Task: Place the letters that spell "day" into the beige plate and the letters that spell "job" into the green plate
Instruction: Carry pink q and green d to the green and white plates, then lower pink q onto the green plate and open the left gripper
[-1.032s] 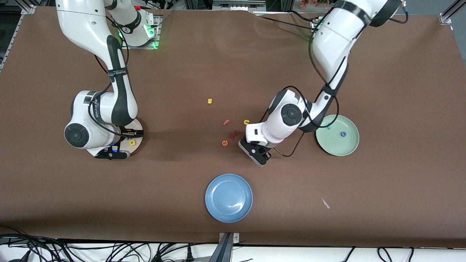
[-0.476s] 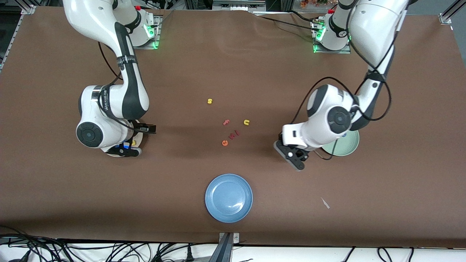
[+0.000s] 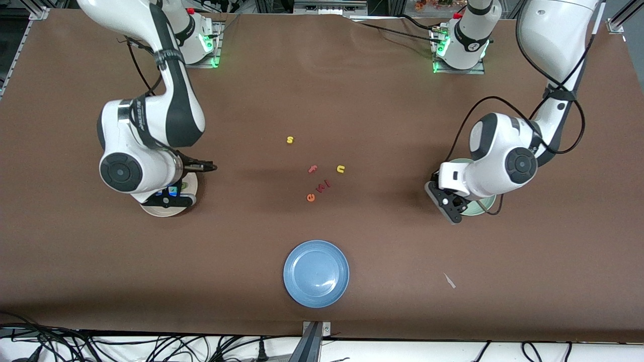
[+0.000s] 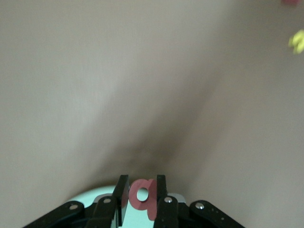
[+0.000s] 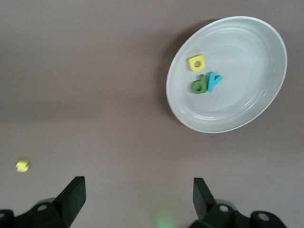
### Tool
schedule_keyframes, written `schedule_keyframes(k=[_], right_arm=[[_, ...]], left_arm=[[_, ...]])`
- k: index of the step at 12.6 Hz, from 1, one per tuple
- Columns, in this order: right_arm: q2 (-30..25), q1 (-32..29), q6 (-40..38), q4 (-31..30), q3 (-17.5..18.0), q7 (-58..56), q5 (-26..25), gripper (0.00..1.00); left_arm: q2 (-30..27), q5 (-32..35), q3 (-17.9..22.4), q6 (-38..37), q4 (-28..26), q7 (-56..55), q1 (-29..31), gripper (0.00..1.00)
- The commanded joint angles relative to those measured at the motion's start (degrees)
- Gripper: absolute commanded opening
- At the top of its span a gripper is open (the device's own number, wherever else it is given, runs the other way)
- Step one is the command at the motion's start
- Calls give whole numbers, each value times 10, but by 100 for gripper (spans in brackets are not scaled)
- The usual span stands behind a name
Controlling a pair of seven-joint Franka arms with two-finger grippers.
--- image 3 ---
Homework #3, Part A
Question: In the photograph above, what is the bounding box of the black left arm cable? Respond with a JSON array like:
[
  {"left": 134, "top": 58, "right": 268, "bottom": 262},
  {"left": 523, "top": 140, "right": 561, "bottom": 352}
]
[{"left": 445, "top": 0, "right": 587, "bottom": 218}]

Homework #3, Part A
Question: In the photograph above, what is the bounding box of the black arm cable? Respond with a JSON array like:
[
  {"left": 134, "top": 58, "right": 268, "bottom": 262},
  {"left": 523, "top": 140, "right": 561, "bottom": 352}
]
[
  {"left": 118, "top": 37, "right": 168, "bottom": 97},
  {"left": 445, "top": 0, "right": 587, "bottom": 218}
]

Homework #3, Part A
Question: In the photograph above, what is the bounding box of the brown table cover sheet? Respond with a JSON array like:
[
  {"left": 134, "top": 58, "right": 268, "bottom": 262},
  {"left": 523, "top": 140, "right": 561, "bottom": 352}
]
[{"left": 0, "top": 9, "right": 644, "bottom": 343}]

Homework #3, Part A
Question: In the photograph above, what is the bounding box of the aluminium side rail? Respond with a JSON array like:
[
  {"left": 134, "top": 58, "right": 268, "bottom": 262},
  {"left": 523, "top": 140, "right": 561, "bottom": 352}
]
[{"left": 0, "top": 21, "right": 31, "bottom": 101}]

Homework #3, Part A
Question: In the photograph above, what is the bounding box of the aluminium frame profile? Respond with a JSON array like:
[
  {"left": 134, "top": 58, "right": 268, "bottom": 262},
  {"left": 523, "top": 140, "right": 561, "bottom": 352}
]
[
  {"left": 606, "top": 0, "right": 644, "bottom": 34},
  {"left": 28, "top": 0, "right": 69, "bottom": 21}
]

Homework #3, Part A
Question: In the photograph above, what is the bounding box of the beige round plate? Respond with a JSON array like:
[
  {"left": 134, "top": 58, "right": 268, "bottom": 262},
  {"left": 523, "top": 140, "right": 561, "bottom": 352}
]
[{"left": 139, "top": 170, "right": 200, "bottom": 218}]

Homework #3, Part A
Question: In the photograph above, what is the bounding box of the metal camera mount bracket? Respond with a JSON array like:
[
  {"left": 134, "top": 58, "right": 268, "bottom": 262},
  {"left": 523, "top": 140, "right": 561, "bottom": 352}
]
[{"left": 301, "top": 320, "right": 333, "bottom": 362}]

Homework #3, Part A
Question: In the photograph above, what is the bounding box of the blue round plate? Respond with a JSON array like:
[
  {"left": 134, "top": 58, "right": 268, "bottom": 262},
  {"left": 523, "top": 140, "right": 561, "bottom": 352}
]
[{"left": 283, "top": 239, "right": 350, "bottom": 309}]

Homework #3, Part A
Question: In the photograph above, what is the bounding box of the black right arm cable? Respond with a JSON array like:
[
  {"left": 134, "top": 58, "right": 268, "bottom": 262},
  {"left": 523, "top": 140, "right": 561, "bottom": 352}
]
[{"left": 118, "top": 37, "right": 168, "bottom": 97}]

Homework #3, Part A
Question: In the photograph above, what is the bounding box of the grey metal box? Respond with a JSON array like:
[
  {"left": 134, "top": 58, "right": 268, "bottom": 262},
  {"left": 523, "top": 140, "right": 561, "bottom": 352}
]
[{"left": 293, "top": 0, "right": 369, "bottom": 16}]

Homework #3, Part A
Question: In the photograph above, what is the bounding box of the pale green round plate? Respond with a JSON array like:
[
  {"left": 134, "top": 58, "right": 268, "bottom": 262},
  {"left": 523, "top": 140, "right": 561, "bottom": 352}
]
[{"left": 445, "top": 158, "right": 499, "bottom": 217}]

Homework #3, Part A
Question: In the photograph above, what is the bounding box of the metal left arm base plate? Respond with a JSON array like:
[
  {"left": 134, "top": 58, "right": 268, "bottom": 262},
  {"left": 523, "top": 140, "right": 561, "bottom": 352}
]
[{"left": 431, "top": 28, "right": 487, "bottom": 75}]

